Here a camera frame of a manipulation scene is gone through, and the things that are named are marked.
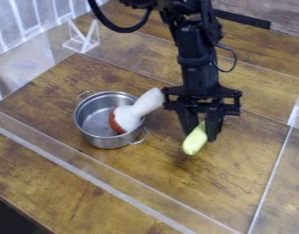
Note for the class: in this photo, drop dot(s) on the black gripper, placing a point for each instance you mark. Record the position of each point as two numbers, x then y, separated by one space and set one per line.
192 100

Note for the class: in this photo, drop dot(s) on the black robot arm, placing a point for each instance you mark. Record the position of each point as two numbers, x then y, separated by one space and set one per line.
195 30

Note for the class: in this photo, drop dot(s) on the white and red mushroom toy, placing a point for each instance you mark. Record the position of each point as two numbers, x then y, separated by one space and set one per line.
125 117

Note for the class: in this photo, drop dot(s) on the silver metal pot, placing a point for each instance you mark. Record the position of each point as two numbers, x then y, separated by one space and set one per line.
91 119

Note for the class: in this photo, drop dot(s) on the black strip on table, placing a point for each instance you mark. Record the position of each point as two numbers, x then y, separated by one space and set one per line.
246 20

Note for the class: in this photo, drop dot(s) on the clear acrylic triangle stand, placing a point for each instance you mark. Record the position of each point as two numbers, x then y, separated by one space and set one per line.
81 43

